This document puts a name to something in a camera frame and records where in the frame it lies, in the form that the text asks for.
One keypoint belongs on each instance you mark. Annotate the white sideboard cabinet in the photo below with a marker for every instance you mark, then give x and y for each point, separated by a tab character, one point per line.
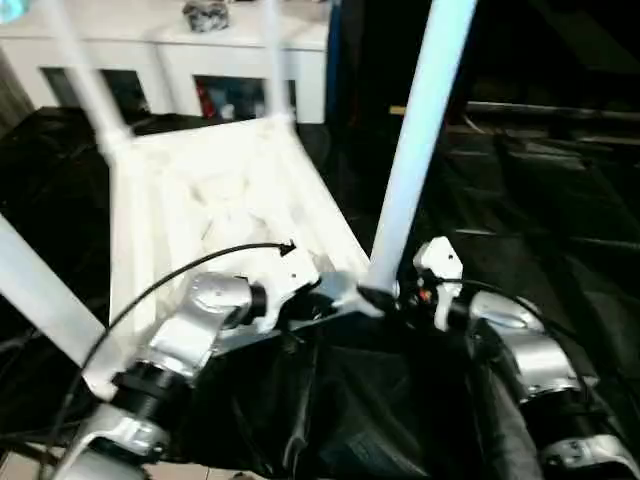
180	55

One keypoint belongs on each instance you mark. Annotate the grey crumpled object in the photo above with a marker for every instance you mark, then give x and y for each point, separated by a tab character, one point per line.
206	15

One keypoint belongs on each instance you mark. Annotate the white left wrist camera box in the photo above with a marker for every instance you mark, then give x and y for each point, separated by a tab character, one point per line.
290	280

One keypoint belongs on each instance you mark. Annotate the black low shelf board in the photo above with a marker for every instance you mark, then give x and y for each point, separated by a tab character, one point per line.
550	112

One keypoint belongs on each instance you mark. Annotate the white plastic table top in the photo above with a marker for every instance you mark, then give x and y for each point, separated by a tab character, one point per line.
220	190

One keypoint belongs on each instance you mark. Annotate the black plastic mat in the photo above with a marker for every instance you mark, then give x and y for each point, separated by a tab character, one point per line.
540	230

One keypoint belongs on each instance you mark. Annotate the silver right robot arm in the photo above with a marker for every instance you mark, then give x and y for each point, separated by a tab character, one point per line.
530	350

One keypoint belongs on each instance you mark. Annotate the small yellow label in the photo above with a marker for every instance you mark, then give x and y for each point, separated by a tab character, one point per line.
397	110

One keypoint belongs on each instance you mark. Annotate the red bottle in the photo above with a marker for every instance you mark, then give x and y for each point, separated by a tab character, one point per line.
205	102

